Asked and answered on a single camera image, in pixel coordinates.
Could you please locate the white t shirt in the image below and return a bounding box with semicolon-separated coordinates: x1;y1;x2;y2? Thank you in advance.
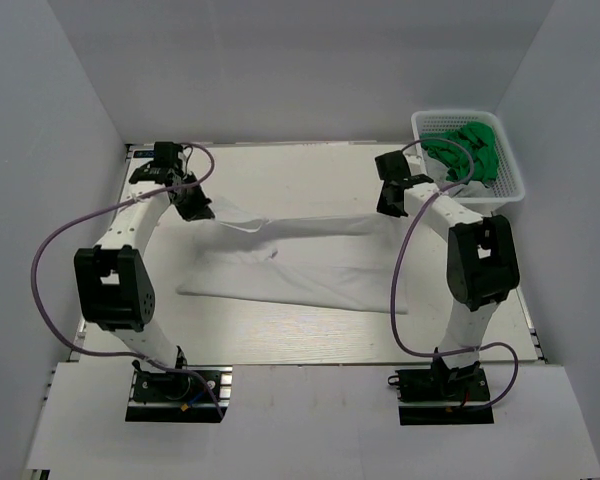
176;197;406;313

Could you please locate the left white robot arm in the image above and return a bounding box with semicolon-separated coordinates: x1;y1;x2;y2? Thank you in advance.
74;142;215;399

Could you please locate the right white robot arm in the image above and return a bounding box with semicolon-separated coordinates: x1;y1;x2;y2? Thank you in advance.
375;150;520;399

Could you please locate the blue label sticker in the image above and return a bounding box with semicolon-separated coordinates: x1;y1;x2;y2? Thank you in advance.
133;149;154;159

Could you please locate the grey t shirt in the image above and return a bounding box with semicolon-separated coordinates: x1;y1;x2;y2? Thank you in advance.
424;158;494;199

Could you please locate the green t shirt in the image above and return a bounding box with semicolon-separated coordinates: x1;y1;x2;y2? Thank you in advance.
421;122;499;187

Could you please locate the white plastic basket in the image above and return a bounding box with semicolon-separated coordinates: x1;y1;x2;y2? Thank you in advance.
411;110;525;213

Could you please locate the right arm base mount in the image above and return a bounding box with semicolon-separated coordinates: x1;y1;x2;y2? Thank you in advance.
387;358;494;426

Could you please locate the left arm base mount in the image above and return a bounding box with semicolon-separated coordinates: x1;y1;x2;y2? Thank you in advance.
125;353;233;424

